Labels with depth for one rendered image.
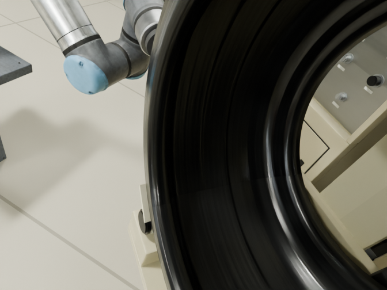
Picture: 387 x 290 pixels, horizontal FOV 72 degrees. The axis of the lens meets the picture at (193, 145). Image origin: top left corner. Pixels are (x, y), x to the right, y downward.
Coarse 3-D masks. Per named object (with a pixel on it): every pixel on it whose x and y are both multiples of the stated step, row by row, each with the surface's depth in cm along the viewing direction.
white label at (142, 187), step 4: (144, 184) 43; (140, 188) 42; (144, 188) 43; (140, 192) 42; (144, 192) 43; (144, 196) 42; (144, 200) 42; (144, 204) 42; (144, 208) 42; (148, 208) 43; (144, 212) 42; (148, 212) 42; (144, 216) 42; (148, 216) 42; (144, 220) 42; (148, 220) 42
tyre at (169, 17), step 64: (192, 0) 23; (256, 0) 35; (320, 0) 38; (384, 0) 33; (192, 64) 40; (256, 64) 45; (320, 64) 42; (192, 128) 46; (256, 128) 52; (192, 192) 47; (256, 192) 53; (192, 256) 43; (256, 256) 47; (320, 256) 45
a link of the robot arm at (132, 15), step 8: (128, 0) 60; (136, 0) 58; (144, 0) 57; (152, 0) 57; (160, 0) 59; (128, 8) 60; (136, 8) 57; (144, 8) 56; (152, 8) 55; (160, 8) 56; (128, 16) 60; (136, 16) 56; (128, 24) 61; (128, 32) 62
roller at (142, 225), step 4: (140, 212) 46; (140, 216) 46; (140, 220) 47; (140, 224) 47; (144, 224) 45; (148, 224) 44; (144, 228) 45; (148, 228) 44; (152, 228) 45; (144, 232) 45; (148, 232) 45; (152, 232) 45
